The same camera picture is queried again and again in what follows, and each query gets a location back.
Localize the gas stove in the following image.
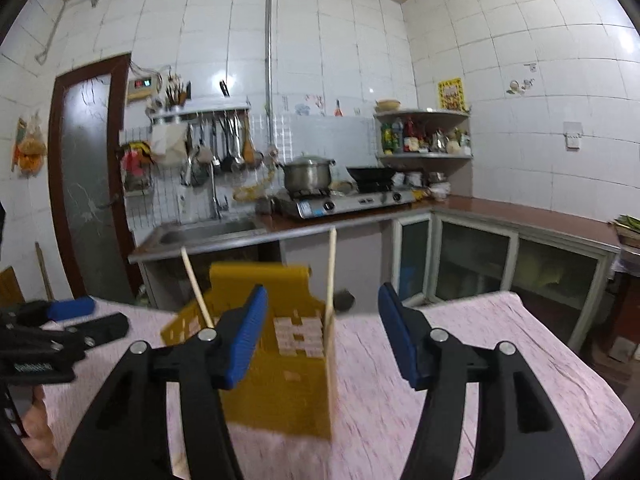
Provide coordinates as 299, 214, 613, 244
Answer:
274, 188, 416, 220

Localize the kitchen counter with cabinets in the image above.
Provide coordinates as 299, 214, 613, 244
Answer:
134, 196, 620, 350

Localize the white wall socket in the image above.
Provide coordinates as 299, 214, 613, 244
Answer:
563, 122, 584, 152

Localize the hanging utensil rack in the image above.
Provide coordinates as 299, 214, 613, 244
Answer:
145, 96, 265, 188

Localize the yellow wall picture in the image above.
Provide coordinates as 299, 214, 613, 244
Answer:
437, 78, 468, 112

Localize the steel kitchen sink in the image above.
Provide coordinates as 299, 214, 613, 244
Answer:
129, 217, 269, 263

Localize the yellow perforated utensil holder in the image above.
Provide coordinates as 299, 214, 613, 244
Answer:
159, 260, 335, 441

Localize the long chopstick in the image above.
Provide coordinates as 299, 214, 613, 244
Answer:
180, 247, 214, 328

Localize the person's left hand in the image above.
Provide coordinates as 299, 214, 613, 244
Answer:
22, 386, 58, 471

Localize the black wok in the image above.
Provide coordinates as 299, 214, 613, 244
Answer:
346, 166, 396, 193

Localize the steel cooking pot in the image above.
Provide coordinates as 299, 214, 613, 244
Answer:
278, 155, 335, 194

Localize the floral pink tablecloth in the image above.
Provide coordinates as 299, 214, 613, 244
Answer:
39, 288, 636, 480

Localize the dark wooden glass door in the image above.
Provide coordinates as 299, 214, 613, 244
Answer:
48, 53, 142, 304

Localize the corner wall shelf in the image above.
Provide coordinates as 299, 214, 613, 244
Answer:
374, 107, 473, 188

